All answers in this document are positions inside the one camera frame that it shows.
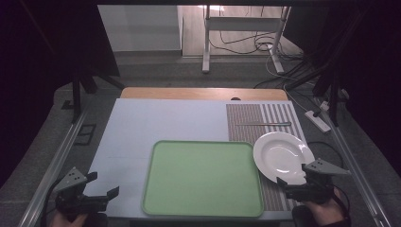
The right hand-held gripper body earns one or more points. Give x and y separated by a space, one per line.
324 168

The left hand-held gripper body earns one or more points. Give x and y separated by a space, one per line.
71 181

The white plate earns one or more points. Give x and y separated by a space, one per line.
279 154

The person's left hand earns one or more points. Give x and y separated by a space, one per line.
67 220

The person's right hand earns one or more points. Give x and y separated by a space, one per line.
324 213

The white power strip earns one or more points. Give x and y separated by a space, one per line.
317 121

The thin metal stick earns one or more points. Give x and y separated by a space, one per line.
263 124

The light blue table mat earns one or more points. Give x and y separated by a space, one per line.
142 126

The striped placemat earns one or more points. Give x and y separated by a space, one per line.
244 121

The black stand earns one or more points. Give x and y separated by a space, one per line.
76 94
332 94

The green tray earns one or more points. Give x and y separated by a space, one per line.
201 178

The black curtain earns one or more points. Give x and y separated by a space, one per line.
369 47
38 47

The white panel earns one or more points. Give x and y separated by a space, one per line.
138 28

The aluminium rail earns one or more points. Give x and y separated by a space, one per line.
53 164
353 164

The black floor bracket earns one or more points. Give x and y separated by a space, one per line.
85 134

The white metal desk frame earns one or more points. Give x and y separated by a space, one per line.
239 23

